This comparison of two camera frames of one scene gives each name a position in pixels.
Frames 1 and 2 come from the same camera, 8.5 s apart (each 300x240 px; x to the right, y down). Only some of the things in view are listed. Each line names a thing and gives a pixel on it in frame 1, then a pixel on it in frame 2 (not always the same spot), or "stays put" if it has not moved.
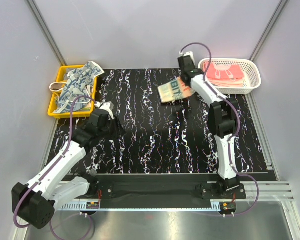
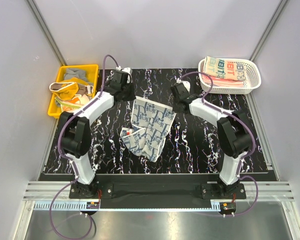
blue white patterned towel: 79,82 → 150,122
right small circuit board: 229,206 stays put
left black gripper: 118,129 → 131,96
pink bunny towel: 223,70 → 231,79
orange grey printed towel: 174,90 → 224,69
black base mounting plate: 161,187 stays put
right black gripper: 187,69 → 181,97
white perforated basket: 251,77 stays put
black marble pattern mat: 160,137 stays put
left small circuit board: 92,205 stays put
